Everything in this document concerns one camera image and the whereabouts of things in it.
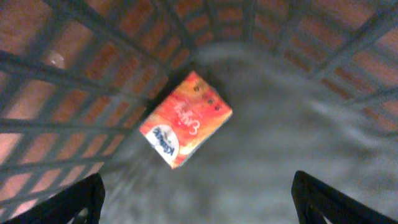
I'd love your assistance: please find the grey plastic mesh basket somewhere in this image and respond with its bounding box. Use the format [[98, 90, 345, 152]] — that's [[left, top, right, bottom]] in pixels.
[[1, 0, 397, 223]]

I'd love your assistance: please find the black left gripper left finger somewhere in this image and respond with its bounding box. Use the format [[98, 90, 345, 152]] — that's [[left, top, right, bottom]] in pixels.
[[5, 173, 106, 224]]

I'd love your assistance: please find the orange tissue pack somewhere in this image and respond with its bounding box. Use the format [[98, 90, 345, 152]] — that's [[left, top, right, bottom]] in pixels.
[[139, 71, 233, 169]]

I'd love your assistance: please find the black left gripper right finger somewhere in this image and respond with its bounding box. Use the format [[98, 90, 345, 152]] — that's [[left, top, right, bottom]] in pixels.
[[291, 170, 397, 224]]

